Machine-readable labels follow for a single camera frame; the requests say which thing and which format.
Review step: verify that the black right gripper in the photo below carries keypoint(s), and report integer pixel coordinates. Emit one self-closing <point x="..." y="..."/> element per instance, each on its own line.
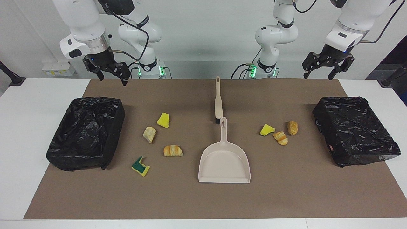
<point x="103" y="60"/>

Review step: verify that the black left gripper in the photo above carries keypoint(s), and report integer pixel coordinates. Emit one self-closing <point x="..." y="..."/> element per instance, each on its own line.
<point x="334" y="56"/>

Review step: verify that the brown bread roll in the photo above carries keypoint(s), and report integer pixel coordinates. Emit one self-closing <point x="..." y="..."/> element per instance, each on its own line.
<point x="293" y="128"/>

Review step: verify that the pale flaky pastry piece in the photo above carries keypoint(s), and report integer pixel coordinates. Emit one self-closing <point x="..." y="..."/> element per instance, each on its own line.
<point x="149" y="134"/>

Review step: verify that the golden croissant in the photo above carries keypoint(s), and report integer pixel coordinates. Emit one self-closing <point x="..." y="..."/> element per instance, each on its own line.
<point x="173" y="151"/>
<point x="281" y="138"/>

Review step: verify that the green yellow sponge piece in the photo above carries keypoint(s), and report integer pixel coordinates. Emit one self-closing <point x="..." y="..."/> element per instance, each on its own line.
<point x="141" y="168"/>

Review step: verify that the beige hand brush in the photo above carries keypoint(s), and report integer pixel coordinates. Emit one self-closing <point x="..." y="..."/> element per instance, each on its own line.
<point x="218" y="105"/>

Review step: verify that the beige plastic dustpan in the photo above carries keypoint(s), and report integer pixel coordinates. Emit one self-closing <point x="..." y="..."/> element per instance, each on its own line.
<point x="224" y="165"/>

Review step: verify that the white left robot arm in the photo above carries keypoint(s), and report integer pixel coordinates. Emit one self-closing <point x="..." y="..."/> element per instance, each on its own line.
<point x="349" y="22"/>

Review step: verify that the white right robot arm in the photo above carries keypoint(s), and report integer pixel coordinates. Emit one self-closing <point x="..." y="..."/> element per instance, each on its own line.
<point x="82" y="19"/>

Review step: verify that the black bag lined bin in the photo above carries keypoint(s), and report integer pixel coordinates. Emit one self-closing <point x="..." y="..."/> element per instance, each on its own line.
<point x="82" y="133"/>
<point x="356" y="130"/>

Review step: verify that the dark background panel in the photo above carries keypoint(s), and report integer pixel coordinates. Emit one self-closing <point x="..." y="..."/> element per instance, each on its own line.
<point x="399" y="54"/>

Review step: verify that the brown table mat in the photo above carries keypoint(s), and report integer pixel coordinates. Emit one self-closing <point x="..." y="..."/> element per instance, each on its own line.
<point x="190" y="203"/>

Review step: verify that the white wall socket box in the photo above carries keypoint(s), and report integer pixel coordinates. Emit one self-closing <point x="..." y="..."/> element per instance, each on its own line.
<point x="58" y="68"/>

